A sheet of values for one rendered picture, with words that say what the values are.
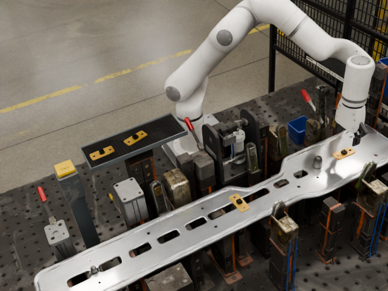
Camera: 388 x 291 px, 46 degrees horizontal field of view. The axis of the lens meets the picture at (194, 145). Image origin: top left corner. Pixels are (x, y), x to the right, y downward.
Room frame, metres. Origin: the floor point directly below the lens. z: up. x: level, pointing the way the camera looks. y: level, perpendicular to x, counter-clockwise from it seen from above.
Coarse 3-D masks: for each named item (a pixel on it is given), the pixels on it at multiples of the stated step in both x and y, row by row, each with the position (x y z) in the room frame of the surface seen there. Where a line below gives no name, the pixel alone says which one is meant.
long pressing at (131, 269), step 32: (288, 160) 1.25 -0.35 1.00; (352, 160) 1.21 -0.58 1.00; (384, 160) 1.19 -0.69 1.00; (224, 192) 1.12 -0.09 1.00; (288, 192) 1.08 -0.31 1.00; (320, 192) 1.07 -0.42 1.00; (160, 224) 1.01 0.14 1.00; (224, 224) 0.97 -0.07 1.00; (96, 256) 0.90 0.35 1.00; (128, 256) 0.89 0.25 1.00; (160, 256) 0.88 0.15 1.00; (64, 288) 0.80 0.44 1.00; (96, 288) 0.79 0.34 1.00
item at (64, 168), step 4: (68, 160) 1.21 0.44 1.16; (60, 164) 1.19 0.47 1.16; (64, 164) 1.19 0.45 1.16; (68, 164) 1.18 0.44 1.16; (72, 164) 1.18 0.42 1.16; (56, 168) 1.17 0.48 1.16; (60, 168) 1.17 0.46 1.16; (64, 168) 1.16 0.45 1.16; (68, 168) 1.16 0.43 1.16; (72, 168) 1.16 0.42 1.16; (60, 172) 1.15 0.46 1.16; (64, 172) 1.14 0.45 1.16; (68, 172) 1.15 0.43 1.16; (72, 172) 1.15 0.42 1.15; (60, 176) 1.13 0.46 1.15
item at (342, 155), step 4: (344, 148) 1.27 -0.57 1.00; (348, 148) 1.27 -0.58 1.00; (336, 152) 1.25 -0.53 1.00; (340, 152) 1.25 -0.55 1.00; (344, 152) 1.24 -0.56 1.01; (348, 152) 1.25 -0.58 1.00; (352, 152) 1.24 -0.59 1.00; (336, 156) 1.23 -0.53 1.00; (340, 156) 1.23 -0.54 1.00; (344, 156) 1.23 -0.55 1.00
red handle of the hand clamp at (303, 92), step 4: (300, 92) 1.48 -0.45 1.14; (304, 92) 1.47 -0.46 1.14; (304, 96) 1.46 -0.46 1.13; (308, 96) 1.46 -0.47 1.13; (308, 100) 1.44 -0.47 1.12; (308, 104) 1.44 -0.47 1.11; (312, 104) 1.43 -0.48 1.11; (312, 108) 1.42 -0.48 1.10; (312, 112) 1.41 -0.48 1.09; (320, 120) 1.37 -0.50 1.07; (320, 124) 1.37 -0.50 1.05
